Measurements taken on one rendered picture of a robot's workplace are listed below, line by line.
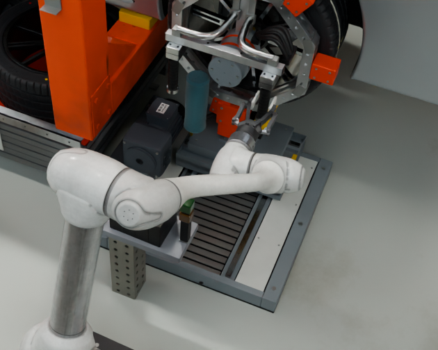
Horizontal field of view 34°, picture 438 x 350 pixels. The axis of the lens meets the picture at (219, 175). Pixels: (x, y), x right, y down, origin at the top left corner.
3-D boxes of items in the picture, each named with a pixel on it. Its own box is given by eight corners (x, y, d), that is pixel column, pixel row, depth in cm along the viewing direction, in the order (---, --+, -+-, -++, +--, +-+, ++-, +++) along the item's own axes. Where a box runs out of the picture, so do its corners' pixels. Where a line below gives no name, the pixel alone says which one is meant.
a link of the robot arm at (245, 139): (249, 165, 229) (255, 153, 233) (252, 146, 222) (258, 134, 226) (222, 156, 231) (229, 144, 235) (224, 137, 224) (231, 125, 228)
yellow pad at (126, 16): (164, 12, 297) (164, 2, 294) (149, 30, 289) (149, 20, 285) (133, 3, 300) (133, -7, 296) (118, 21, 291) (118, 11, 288)
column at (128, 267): (145, 280, 290) (144, 217, 258) (134, 299, 283) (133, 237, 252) (123, 271, 292) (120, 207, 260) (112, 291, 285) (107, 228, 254)
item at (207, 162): (303, 148, 334) (306, 134, 327) (279, 202, 312) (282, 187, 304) (205, 116, 344) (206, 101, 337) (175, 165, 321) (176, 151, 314)
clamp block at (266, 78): (280, 76, 242) (282, 64, 238) (272, 92, 236) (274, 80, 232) (266, 71, 243) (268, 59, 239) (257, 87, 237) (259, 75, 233)
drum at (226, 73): (261, 60, 266) (265, 29, 255) (240, 94, 252) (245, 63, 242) (226, 48, 269) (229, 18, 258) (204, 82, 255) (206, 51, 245)
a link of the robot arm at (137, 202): (188, 183, 176) (142, 162, 180) (155, 199, 160) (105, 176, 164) (174, 229, 180) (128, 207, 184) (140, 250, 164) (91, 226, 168)
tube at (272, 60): (293, 35, 245) (298, 9, 237) (275, 67, 233) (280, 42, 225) (245, 20, 248) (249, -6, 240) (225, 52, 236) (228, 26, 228)
